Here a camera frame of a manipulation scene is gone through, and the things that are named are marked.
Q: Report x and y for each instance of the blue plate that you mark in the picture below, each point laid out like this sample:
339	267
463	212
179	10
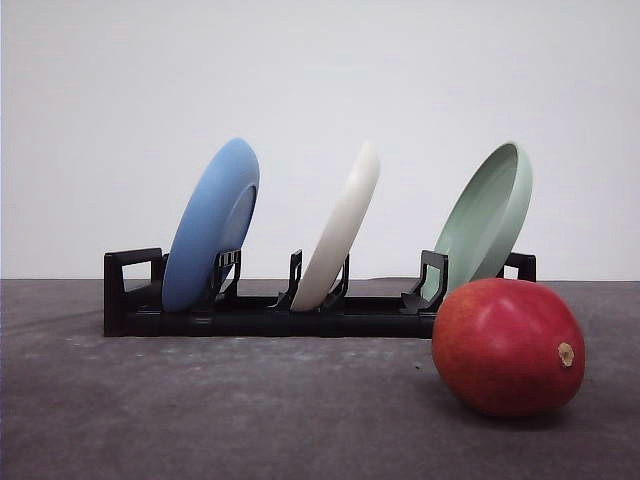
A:
212	225

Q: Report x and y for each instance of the white plate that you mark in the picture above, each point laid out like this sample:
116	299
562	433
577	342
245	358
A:
320	269

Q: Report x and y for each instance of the red pomegranate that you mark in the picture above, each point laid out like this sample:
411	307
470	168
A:
508	347

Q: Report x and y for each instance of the black plate rack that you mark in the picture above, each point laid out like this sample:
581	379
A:
134	291

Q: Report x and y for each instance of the green plate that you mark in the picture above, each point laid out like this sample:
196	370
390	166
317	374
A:
485	222

